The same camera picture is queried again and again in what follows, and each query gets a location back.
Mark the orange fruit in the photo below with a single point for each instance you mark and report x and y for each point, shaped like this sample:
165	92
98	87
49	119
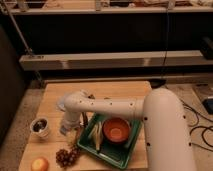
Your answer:
40	164

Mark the brown handled utensil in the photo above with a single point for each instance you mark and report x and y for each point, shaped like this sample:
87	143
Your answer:
85	119

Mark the red bowl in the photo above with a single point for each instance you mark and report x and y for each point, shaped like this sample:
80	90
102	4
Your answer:
116	130

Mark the metal shelf rack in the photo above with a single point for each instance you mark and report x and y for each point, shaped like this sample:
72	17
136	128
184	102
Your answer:
91	40

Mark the green tray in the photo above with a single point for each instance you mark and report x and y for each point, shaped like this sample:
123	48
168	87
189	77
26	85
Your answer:
117	155

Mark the blue sponge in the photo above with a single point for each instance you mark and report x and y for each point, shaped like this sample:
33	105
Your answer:
63	130

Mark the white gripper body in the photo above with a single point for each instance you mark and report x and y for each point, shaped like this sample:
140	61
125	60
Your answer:
70	120

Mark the bunch of dark grapes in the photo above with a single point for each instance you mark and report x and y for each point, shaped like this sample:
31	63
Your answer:
66	158

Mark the white cup with dark contents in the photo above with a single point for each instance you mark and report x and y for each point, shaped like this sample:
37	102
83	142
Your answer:
40	127

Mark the yellow corn stick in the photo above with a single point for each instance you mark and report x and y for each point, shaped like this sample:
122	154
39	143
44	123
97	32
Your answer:
97	136

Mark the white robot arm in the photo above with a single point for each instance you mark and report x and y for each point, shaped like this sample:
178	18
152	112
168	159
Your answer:
167	137

